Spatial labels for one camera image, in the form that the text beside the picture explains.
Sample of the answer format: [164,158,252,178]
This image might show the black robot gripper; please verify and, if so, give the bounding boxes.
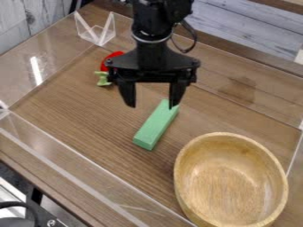
[105,35,200,108]

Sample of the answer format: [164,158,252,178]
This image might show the clear acrylic corner bracket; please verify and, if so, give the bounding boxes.
[73,12,116,47]

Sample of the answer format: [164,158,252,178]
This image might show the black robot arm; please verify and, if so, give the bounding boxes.
[105,0,200,107]

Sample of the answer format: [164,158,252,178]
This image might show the green rectangular block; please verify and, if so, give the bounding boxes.
[132,99,178,151]

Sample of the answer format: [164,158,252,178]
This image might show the black cable under table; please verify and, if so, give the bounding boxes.
[0,201,40,227]

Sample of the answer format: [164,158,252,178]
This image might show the brown wooden bowl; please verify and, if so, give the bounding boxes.
[173,132,288,227]

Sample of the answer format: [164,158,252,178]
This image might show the clear acrylic tray wall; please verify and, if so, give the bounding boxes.
[0,6,303,227]

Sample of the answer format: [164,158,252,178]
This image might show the red plush strawberry toy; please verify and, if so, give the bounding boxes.
[94,51,124,87]

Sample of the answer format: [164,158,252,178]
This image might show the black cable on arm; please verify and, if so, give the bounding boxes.
[169,19,197,55]

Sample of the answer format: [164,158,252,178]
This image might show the black table leg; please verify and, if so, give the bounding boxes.
[26,187,42,214]

